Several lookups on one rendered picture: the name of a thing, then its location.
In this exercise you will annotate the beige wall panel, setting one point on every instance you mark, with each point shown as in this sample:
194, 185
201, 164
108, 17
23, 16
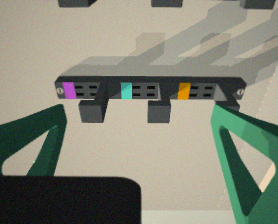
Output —
176, 163

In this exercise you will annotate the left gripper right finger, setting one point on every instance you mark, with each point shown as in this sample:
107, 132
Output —
249, 204

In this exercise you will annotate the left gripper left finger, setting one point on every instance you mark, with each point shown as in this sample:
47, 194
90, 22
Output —
16, 134

